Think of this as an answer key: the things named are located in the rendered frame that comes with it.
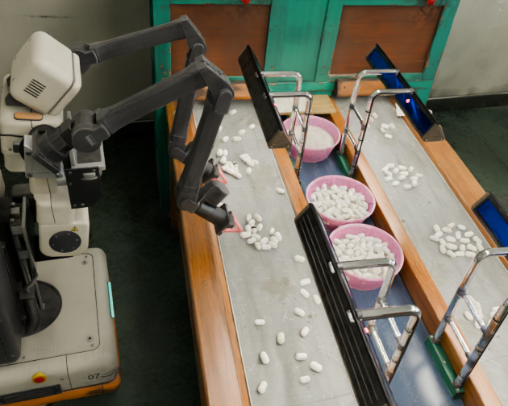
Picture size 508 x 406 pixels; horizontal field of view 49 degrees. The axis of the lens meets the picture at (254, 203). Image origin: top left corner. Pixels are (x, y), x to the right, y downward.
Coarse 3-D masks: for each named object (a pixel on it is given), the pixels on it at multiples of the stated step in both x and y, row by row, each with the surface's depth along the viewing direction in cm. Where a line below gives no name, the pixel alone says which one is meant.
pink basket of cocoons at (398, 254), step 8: (352, 224) 201; (360, 224) 201; (336, 232) 198; (344, 232) 201; (352, 232) 202; (360, 232) 202; (368, 232) 202; (384, 232) 199; (384, 240) 200; (392, 240) 197; (392, 248) 197; (400, 248) 193; (400, 256) 192; (400, 264) 189; (344, 272) 183; (352, 280) 186; (360, 280) 184; (368, 280) 182; (376, 280) 182; (360, 288) 189; (368, 288) 189
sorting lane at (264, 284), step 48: (240, 144) 237; (240, 192) 214; (240, 240) 194; (288, 240) 196; (240, 288) 178; (288, 288) 179; (240, 336) 164; (288, 336) 166; (288, 384) 154; (336, 384) 155
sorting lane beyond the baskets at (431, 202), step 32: (352, 128) 254; (384, 128) 256; (384, 160) 237; (416, 160) 239; (416, 192) 223; (448, 192) 224; (416, 224) 208; (448, 256) 197; (448, 288) 185; (480, 288) 186
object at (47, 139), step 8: (56, 128) 148; (32, 136) 151; (40, 136) 149; (48, 136) 148; (56, 136) 147; (32, 144) 148; (40, 144) 147; (48, 144) 147; (56, 144) 147; (64, 144) 148; (32, 152) 145; (40, 152) 147; (48, 152) 147; (56, 152) 148; (64, 152) 150; (40, 160) 146; (48, 160) 148; (56, 160) 150; (48, 168) 148; (56, 168) 149
